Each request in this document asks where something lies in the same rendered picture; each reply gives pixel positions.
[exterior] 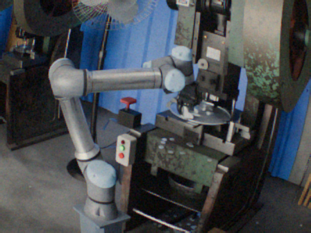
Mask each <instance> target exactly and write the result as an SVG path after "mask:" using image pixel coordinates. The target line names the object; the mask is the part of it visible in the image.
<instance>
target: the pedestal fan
mask: <svg viewBox="0 0 311 233"><path fill-rule="evenodd" d="M79 1H81V3H84V4H85V6H90V7H92V6H95V5H97V9H98V5H99V4H100V3H101V2H103V3H105V0H79ZM79 1H78V6H79V9H80V10H81V8H82V7H81V4H79V3H80V2H79ZM136 1H137V0H108V3H107V2H106V3H107V5H108V7H107V9H106V8H104V10H105V11H106V10H107V11H108V13H104V14H107V15H108V18H107V20H106V22H104V21H99V22H103V25H104V23H106V24H105V25H106V26H105V30H103V29H99V28H95V29H98V30H103V31H105V32H104V34H103V41H102V45H101V50H100V51H99V52H98V57H99V60H98V63H97V71H98V70H103V64H104V62H105V57H106V53H107V52H108V51H107V50H106V44H107V42H108V36H109V31H112V26H111V30H110V25H113V24H111V23H114V22H119V23H116V24H115V25H116V28H117V24H120V23H123V24H124V25H125V26H126V24H130V23H132V22H134V18H136V17H137V16H136V15H138V14H140V12H139V13H138V14H137V12H138V8H139V7H138V3H137V2H136ZM149 2H150V3H151V2H152V1H151V0H150V1H149ZM106 3H105V4H104V5H106ZM150 3H148V4H147V6H146V7H145V9H142V10H141V13H142V12H143V11H144V10H146V8H147V7H148V6H149V5H150ZM101 4H102V3H101ZM101 4H100V5H101ZM107 5H106V6H107ZM75 7H76V6H74V7H73V6H72V8H73V10H74V8H75ZM95 7H96V6H95ZM102 7H103V5H102V6H100V7H99V8H100V9H101V10H103V8H102ZM94 9H95V11H96V10H97V9H96V8H94ZM77 10H78V9H77ZM83 10H84V9H82V10H81V12H82V11H83ZM104 10H103V11H104ZM97 11H99V10H97ZM83 12H84V13H85V11H83ZM83 12H82V13H83ZM74 13H75V11H74ZM75 14H76V13H75ZM77 14H78V13H77ZM77 14H76V16H77ZM102 14H103V12H102ZM102 14H101V15H102ZM143 14H144V13H143ZM83 15H84V14H83ZM86 15H88V14H86V13H85V16H86ZM107 15H106V16H107ZM145 15H146V14H145ZM149 15H150V14H149ZM149 15H146V17H148V16H149ZM80 16H81V15H79V16H77V17H80ZM138 16H139V15H138ZM89 17H90V16H88V17H86V18H89ZM146 17H145V18H146ZM112 18H113V19H115V21H114V22H111V20H112ZM145 18H143V19H145ZM91 19H92V18H91ZM91 19H89V20H90V21H92V20H91ZM95 19H96V17H95ZM95 19H94V20H95ZM79 20H81V19H79ZM94 20H93V21H92V22H95V21H94ZM98 20H99V19H98ZM98 20H97V21H98ZM118 20H119V21H118ZM121 21H122V22H121ZM82 23H84V22H83V21H82ZM95 23H98V22H95ZM84 24H85V23H84ZM134 24H135V22H134ZM134 24H132V25H134ZM85 25H86V24H85ZM91 25H92V24H91ZM132 25H130V26H132ZM87 26H88V25H87ZM89 27H91V26H89ZM127 27H129V26H127ZM127 27H125V28H127ZM91 28H93V27H91ZM118 29H122V28H118ZM118 29H114V30H118ZM99 94H100V92H93V100H92V116H91V124H90V134H91V137H92V140H93V142H94V144H95V141H96V144H97V133H96V120H97V112H98V104H99ZM111 166H112V165H111ZM112 167H113V168H114V166H112ZM114 169H115V168H114ZM115 170H116V169H115ZM67 171H68V173H69V174H70V175H71V176H72V177H73V178H75V179H76V180H78V181H81V182H84V183H86V184H87V182H86V179H85V177H84V175H83V173H82V171H81V170H80V168H79V165H78V162H77V159H76V158H74V159H73V160H71V161H70V162H69V163H68V164H67ZM118 175H119V174H118V172H117V170H116V178H117V180H118Z"/></svg>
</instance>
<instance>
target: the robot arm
mask: <svg viewBox="0 0 311 233"><path fill-rule="evenodd" d="M171 52H172V54H171V55H168V56H163V57H161V58H157V59H154V60H151V61H148V62H145V63H144V64H143V65H142V68H128V69H110V70H98V71H88V70H87V69H82V70H81V69H75V66H74V63H73V62H72V61H71V60H69V59H67V58H61V59H58V60H56V61H55V62H54V63H53V64H52V66H51V68H50V70H49V80H50V83H51V88H52V90H53V95H54V96H55V98H56V99H58V100H59V102H60V105H61V108H62V111H63V115H64V118H65V121H66V124H67V127H68V130H69V132H70V134H71V138H72V141H73V143H74V146H75V148H76V152H75V156H76V159H77V162H78V165H79V168H80V170H81V171H82V173H83V175H84V177H85V179H86V182H87V198H86V201H85V204H84V210H85V213H86V214H87V215H88V216H89V217H91V218H93V219H96V220H99V221H113V220H115V219H116V218H117V217H118V208H117V205H116V204H115V189H116V187H115V185H116V181H117V178H116V170H115V169H114V168H113V167H112V166H111V165H110V164H108V163H107V162H106V161H105V160H104V158H103V156H102V154H101V150H100V148H99V146H98V145H97V144H94V142H93V140H92V137H91V134H90V130H89V128H88V126H87V123H86V118H85V115H84V113H83V109H82V107H81V102H80V100H79V97H80V96H87V95H88V94H89V93H90V92H109V91H126V90H144V89H163V88H164V89H163V91H164V93H165V94H172V93H175V92H178V94H177V97H176V109H177V111H178V113H179V114H180V116H181V117H183V118H184V119H185V120H187V119H188V118H190V119H193V116H192V115H191V114H197V109H196V108H195V107H196V105H199V104H200V103H201V101H202V91H200V90H198V89H197V87H198V86H199V82H196V81H194V67H193V64H192V60H193V58H192V54H191V51H190V50H189V49H188V48H187V47H185V46H176V47H175V48H174V49H172V51H171ZM200 95H201V97H200ZM194 106H195V107H194Z"/></svg>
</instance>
